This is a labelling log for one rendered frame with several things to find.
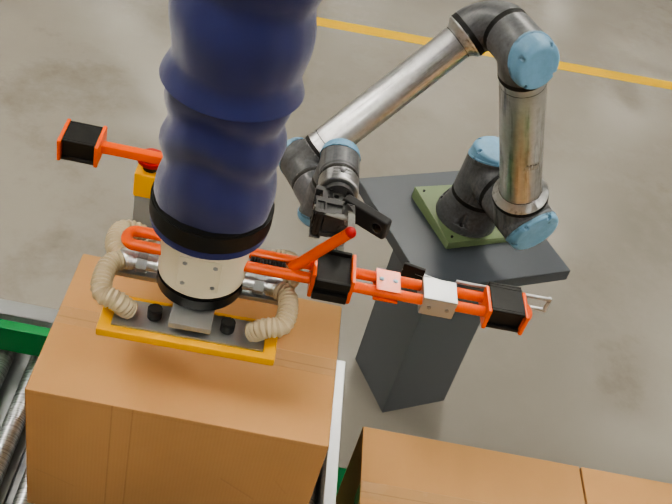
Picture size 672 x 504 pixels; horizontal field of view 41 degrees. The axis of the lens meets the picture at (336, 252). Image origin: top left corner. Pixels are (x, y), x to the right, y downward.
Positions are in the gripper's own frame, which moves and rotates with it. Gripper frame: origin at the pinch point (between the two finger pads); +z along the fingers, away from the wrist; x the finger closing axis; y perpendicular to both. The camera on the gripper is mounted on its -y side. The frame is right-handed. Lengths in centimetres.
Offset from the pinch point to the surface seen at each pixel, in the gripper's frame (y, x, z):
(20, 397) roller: 66, -67, -4
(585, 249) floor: -133, -121, -176
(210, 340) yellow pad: 23.0, -10.8, 18.2
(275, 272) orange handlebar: 13.3, 0.3, 8.2
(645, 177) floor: -178, -121, -246
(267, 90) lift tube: 21, 43, 15
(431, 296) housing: -17.3, 1.3, 7.8
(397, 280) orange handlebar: -10.5, 1.5, 5.3
